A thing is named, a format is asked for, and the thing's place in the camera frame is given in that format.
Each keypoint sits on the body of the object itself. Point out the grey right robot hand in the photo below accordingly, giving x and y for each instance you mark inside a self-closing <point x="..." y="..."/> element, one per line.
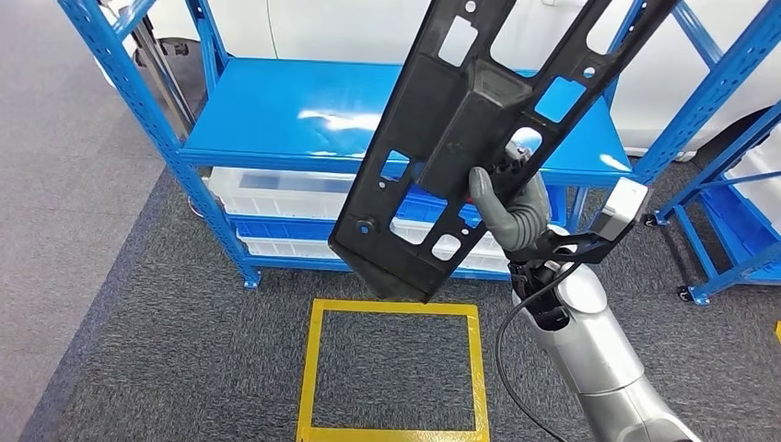
<point x="518" y="222"/>

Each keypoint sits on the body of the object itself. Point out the black plastic panel part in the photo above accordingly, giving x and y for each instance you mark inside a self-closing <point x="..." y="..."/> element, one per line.
<point x="451" y="110"/>

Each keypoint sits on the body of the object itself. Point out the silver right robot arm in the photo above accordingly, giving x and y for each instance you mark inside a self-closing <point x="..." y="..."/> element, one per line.
<point x="586" y="348"/>

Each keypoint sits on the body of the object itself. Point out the blue shelf rack with casters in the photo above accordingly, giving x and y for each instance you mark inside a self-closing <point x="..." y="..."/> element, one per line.
<point x="714" y="88"/>

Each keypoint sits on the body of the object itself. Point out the blue steel shelf rack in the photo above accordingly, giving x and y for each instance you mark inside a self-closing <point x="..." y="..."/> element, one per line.
<point x="274" y="116"/>

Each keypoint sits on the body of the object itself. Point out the grey metal stand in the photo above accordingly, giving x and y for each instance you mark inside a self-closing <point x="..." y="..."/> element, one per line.
<point x="163" y="79"/>

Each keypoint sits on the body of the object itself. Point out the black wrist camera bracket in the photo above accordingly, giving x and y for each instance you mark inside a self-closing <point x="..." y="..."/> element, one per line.
<point x="573" y="249"/>

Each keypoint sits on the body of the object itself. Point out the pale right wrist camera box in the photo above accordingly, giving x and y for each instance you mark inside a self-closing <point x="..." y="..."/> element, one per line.
<point x="619" y="207"/>

